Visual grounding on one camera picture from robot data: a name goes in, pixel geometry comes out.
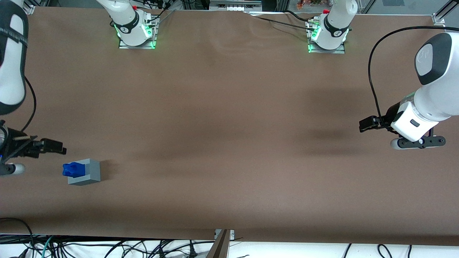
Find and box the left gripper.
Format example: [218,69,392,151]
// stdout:
[359,101,439,142]

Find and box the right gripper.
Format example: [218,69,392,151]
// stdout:
[0,127,67,166]

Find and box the blue plastic part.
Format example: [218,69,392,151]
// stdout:
[62,162,86,178]

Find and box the gray square base block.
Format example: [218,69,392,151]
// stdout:
[67,158,101,186]

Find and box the diagonal aluminium profile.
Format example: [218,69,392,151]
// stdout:
[436,0,459,22]

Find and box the brown table cover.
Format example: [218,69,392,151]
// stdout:
[0,6,459,246]

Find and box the silver background box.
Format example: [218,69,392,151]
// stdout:
[209,0,263,11]

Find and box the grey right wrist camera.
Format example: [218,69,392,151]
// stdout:
[0,163,26,176]

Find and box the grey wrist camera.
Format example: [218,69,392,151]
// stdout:
[390,135,446,150]
[0,163,26,176]

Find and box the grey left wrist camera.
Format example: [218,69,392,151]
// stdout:
[390,135,446,150]

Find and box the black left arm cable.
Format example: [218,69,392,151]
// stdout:
[368,26,459,126]

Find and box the black looped floor cable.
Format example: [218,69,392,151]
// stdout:
[0,217,35,251]

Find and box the teal floor cable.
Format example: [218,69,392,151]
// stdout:
[40,235,55,258]

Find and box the short black table cable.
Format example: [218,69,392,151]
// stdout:
[283,10,316,23]

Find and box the long black table cable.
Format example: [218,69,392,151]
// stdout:
[247,14,320,33]

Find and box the aluminium frame beam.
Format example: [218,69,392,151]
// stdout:
[206,229,235,258]

